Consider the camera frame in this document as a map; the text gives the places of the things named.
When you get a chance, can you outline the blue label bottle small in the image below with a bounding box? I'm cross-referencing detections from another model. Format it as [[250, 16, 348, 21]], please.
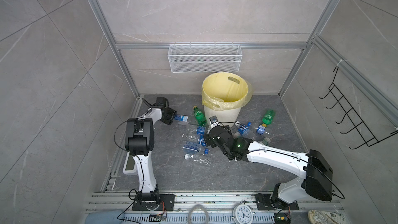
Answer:
[[174, 115, 189, 123]]

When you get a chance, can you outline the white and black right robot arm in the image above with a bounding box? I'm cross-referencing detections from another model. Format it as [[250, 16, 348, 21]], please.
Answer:
[[204, 124, 337, 208]]

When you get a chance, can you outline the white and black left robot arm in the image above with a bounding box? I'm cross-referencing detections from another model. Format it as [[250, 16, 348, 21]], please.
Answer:
[[117, 97, 176, 204]]

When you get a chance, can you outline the green bottle near bin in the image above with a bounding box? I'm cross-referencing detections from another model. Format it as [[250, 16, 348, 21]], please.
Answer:
[[193, 106, 207, 126]]

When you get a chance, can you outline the white bin with yellow bag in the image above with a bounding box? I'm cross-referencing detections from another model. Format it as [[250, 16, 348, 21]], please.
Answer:
[[202, 72, 254, 124]]

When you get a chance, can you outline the blue label bottle white cap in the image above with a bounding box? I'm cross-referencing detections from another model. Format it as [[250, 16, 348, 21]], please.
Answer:
[[186, 124, 206, 135]]

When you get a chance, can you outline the blue label bottle right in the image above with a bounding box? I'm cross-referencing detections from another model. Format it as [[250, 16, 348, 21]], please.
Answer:
[[235, 121, 252, 139]]

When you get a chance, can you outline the crushed clear bottle white cap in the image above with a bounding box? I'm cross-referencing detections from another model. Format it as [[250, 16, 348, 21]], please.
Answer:
[[184, 153, 211, 167]]

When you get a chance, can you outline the clear bottle blue cap bottom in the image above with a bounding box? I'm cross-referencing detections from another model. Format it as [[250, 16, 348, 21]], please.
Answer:
[[183, 141, 209, 155]]

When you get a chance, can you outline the blue yellow label bottle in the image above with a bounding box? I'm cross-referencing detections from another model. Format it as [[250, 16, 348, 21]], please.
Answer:
[[256, 123, 269, 136]]

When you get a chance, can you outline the clear bottle green label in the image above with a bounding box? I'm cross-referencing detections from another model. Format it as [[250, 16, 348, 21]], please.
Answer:
[[262, 137, 271, 146]]

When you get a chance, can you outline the green bottle right side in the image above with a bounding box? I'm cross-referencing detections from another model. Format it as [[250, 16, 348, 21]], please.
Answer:
[[262, 110, 276, 125]]

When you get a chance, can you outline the clear tube loop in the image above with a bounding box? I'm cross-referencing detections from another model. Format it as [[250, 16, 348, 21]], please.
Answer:
[[187, 204, 210, 224]]

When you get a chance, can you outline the white analog clock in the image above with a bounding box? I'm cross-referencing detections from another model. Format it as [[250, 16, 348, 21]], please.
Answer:
[[233, 204, 254, 224]]

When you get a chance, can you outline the white wire mesh basket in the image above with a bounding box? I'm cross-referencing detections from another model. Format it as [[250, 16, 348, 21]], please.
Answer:
[[167, 44, 243, 73]]

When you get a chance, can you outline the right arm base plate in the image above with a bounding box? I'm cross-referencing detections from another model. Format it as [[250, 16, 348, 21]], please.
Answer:
[[254, 193, 299, 211]]

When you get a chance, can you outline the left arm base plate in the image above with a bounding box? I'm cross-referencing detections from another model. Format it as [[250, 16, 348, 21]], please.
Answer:
[[132, 194, 176, 212]]

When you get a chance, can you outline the black wire hook rack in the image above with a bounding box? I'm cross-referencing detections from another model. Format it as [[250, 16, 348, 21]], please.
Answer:
[[319, 66, 398, 150]]

